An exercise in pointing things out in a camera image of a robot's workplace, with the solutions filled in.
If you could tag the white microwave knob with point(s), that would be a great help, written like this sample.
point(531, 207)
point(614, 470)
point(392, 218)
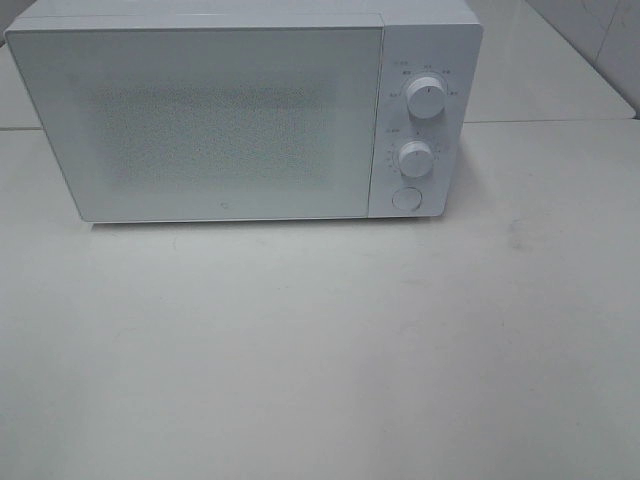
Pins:
point(425, 96)
point(415, 159)

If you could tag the white microwave door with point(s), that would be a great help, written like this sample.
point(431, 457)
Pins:
point(199, 125)

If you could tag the white microwave oven body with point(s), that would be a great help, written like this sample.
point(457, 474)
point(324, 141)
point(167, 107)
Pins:
point(418, 37)

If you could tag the white round door-release button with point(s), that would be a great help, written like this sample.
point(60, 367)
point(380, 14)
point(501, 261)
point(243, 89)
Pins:
point(407, 199)

